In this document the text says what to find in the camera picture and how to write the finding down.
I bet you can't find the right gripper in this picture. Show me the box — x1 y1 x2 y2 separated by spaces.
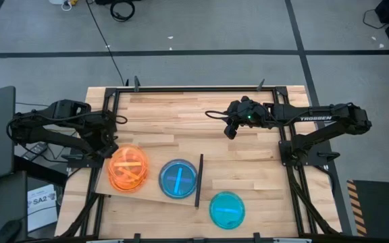
224 97 261 140

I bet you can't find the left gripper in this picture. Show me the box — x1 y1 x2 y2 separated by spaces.
93 119 120 159

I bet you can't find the translucent blue plastic plate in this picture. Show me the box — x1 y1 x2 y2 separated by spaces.
209 190 247 230
158 159 199 200

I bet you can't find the wooden shelf with black legs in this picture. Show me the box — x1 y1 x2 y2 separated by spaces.
95 153 205 209

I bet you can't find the black power adapter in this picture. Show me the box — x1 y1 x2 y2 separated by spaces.
21 141 49 161

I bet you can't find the white SA2 label sheet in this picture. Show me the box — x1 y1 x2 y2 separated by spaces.
27 184 59 234

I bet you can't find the dark grey cabinet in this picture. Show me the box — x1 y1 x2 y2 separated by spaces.
0 170 29 243

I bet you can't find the black computer mouse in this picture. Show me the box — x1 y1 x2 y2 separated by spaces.
0 219 22 243

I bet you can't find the white power strip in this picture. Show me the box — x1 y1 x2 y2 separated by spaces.
48 0 80 11

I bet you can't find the black mat with hazard stripes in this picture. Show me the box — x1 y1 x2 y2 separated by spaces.
346 179 389 237

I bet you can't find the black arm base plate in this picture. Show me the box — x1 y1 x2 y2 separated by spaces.
278 139 341 167
61 152 105 169

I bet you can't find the black aluminium table frame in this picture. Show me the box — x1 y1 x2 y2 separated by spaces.
59 85 343 243

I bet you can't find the long black floor cable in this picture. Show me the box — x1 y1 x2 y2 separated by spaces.
85 0 130 88

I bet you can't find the coiled black cable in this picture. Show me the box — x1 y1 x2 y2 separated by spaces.
109 0 136 23

